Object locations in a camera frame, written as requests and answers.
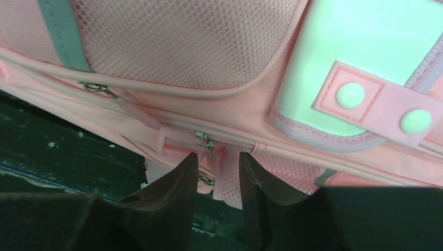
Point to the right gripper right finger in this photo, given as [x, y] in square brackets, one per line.
[279, 217]

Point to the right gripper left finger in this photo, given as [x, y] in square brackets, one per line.
[157, 217]

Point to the pink student backpack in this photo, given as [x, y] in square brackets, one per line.
[321, 93]

